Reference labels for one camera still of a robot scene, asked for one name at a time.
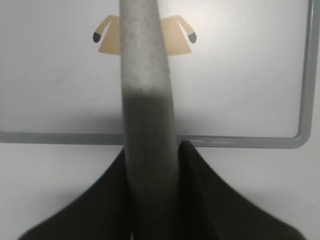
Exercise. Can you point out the white handled kitchen knife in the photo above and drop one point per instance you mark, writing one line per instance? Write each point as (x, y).
(147, 107)

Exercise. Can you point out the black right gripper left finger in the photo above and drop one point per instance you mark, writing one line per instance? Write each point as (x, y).
(103, 212)

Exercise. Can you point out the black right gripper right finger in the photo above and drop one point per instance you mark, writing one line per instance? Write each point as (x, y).
(213, 210)

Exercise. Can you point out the white deer cutting board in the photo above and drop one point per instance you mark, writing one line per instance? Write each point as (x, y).
(242, 71)

